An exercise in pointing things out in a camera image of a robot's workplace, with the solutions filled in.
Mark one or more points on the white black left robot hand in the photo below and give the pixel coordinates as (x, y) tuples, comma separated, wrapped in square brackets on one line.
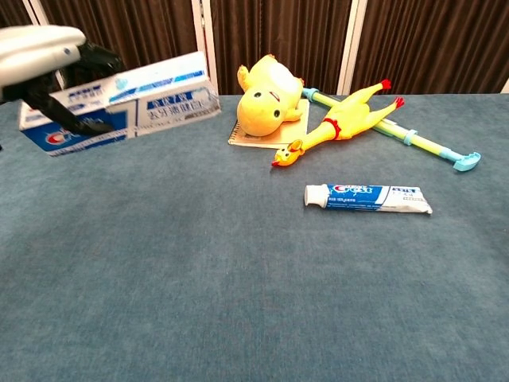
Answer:
[(36, 51)]

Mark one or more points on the blue white toothpaste box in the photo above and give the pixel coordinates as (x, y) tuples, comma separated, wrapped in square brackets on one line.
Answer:
[(167, 103)]

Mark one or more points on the blue white toothpaste tube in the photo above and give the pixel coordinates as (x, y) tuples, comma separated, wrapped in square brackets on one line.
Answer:
[(370, 197)]

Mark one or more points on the yellow plush duck toy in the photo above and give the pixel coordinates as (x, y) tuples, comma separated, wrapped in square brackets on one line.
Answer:
[(264, 99)]

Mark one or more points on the tan spiral notebook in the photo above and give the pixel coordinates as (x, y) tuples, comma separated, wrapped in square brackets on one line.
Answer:
[(296, 129)]

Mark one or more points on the yellow rubber chicken toy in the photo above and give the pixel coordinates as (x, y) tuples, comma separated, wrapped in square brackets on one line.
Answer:
[(350, 117)]

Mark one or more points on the blue felt table cover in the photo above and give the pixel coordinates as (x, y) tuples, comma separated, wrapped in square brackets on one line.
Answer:
[(254, 298)]

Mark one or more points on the blue green yellow toy stick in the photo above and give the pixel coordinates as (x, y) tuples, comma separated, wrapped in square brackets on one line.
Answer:
[(427, 143)]

